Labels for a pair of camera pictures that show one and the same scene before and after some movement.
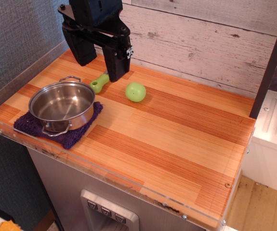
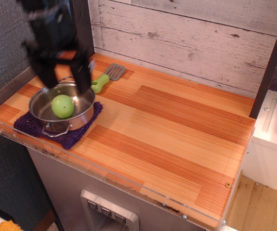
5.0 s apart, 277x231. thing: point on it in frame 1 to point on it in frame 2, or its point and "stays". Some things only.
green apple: [135, 92] to [62, 106]
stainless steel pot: [60, 105] stays
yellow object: [8, 225] stays
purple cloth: [24, 122] stays
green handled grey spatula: [98, 84] stays
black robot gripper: [101, 19] to [53, 39]
